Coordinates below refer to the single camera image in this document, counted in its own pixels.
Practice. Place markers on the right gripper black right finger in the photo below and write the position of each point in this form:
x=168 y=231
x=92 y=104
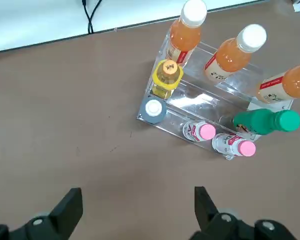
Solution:
x=207 y=215

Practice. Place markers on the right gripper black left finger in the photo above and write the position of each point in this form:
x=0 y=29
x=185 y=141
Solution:
x=65 y=215

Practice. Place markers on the clear acrylic drinks tray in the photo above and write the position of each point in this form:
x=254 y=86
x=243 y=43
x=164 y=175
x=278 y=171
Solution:
x=202 y=100

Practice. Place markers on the yellow drink bottle orange cap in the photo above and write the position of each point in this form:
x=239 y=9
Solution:
x=167 y=75

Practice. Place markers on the white bottle pink cap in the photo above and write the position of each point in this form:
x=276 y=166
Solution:
x=200 y=131
x=232 y=146

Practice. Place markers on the green bottle green cap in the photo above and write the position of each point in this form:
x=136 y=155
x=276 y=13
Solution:
x=265 y=122

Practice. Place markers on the grey blue bottle white cap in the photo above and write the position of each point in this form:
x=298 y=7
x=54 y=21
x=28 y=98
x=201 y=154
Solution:
x=153 y=111

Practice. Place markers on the orange juice bottle white cap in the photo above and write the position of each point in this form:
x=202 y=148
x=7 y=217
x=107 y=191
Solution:
x=185 y=35
x=232 y=55
x=290 y=82

